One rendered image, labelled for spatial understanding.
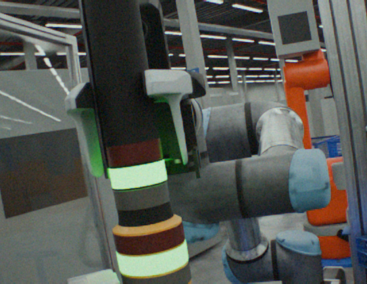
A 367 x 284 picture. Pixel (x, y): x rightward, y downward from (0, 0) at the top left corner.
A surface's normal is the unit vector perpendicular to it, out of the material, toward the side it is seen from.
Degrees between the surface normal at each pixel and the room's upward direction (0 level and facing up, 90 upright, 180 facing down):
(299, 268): 90
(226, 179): 59
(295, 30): 90
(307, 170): 65
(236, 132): 93
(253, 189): 83
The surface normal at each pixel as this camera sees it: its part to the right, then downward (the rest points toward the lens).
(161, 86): 0.79, -0.10
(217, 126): -0.29, -0.20
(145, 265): -0.11, 0.07
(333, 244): -0.32, 0.10
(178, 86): 0.93, -0.13
